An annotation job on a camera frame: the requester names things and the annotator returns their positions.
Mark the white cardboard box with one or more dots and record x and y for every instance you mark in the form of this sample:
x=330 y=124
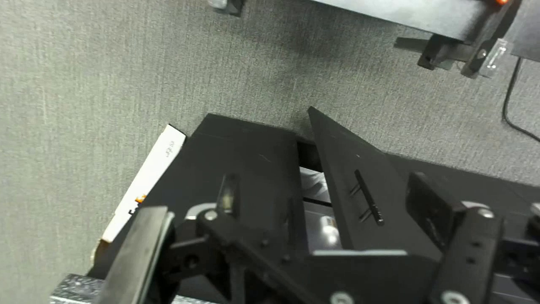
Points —
x=154 y=173

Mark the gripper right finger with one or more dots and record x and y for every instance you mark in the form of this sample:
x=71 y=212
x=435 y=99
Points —
x=472 y=253

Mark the silver can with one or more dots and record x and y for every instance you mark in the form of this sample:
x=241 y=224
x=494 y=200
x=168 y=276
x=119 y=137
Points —
x=329 y=231

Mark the black cabinet door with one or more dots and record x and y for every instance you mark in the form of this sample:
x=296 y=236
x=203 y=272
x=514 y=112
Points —
x=341 y=169
x=249 y=160

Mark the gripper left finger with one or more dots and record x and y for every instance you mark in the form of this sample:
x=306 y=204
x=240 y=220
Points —
x=236 y=236

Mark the black cabinet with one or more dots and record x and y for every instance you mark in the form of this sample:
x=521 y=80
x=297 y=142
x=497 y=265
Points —
x=253 y=156

